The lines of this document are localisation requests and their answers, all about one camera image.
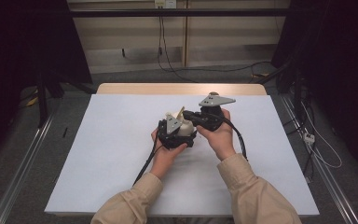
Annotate wooden table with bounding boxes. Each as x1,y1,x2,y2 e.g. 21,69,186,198
96,82,268,96

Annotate black tripod stand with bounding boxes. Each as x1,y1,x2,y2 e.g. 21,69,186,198
34,69,95,129

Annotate person's left hand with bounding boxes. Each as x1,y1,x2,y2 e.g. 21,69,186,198
150,128,189,181

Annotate wooden wall strip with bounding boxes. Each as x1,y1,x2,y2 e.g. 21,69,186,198
181,0,190,68

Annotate black curtain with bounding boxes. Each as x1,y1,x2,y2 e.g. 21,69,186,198
0,0,93,162
270,0,358,180

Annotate white power cable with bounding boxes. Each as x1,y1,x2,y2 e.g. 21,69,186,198
300,102,343,170

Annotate white table sheet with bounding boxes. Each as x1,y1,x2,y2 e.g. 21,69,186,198
44,93,321,217

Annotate aluminium floor rail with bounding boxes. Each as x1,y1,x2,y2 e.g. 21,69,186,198
0,113,58,224
279,93,358,224

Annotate hand-held gripper cable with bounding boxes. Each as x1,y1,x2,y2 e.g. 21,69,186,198
215,114,249,162
131,134,164,188

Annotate black wall socket cable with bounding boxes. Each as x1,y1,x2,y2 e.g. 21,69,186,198
157,7,198,84
160,7,273,75

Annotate person's right hand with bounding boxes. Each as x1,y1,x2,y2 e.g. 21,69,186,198
196,108,238,162

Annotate left hand-held gripper cable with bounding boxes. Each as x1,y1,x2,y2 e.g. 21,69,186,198
131,134,164,188

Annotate right hand-held gripper cable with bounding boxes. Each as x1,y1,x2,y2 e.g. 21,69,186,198
215,114,249,162

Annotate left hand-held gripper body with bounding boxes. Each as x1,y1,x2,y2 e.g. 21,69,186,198
157,112,199,150

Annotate black horizontal bar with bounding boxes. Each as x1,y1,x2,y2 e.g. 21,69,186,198
69,7,291,19

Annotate white wall socket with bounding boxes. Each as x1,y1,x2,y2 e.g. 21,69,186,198
154,0,178,9

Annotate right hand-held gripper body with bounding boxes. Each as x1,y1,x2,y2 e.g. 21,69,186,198
195,93,237,132

